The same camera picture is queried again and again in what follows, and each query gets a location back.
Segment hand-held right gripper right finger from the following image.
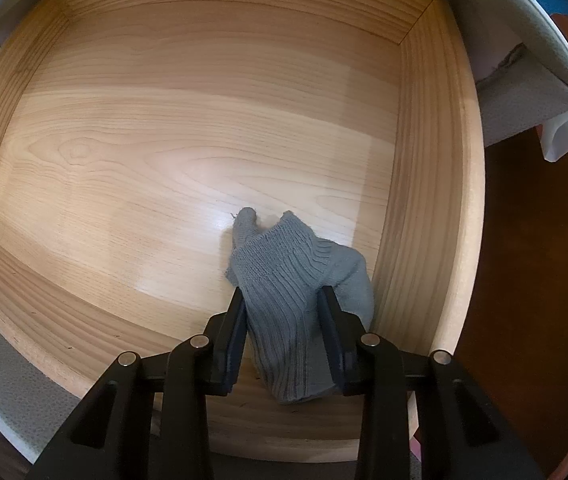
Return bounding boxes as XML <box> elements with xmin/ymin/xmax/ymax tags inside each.
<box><xmin>316</xmin><ymin>286</ymin><xmax>545</xmax><ymax>480</ymax></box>

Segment grey knit sock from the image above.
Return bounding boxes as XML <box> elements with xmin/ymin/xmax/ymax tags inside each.
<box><xmin>225</xmin><ymin>207</ymin><xmax>376</xmax><ymax>405</ymax></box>

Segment wooden drawer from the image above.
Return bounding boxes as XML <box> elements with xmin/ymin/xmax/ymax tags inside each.
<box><xmin>0</xmin><ymin>0</ymin><xmax>487</xmax><ymax>467</ymax></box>

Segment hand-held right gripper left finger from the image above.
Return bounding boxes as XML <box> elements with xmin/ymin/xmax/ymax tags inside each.
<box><xmin>26</xmin><ymin>285</ymin><xmax>249</xmax><ymax>480</ymax></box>

